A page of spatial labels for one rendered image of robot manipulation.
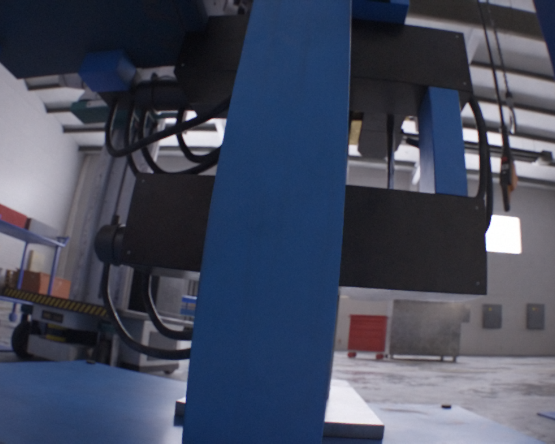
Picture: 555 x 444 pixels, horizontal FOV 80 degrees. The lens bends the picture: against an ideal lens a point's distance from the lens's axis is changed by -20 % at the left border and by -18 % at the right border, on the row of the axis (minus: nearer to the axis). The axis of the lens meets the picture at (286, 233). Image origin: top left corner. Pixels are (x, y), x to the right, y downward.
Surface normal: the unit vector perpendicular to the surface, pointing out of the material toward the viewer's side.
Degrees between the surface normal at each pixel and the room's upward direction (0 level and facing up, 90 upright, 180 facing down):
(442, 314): 90
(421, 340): 90
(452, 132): 90
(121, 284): 90
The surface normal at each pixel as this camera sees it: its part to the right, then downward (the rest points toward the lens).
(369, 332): -0.39, -0.28
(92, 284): -0.13, -0.27
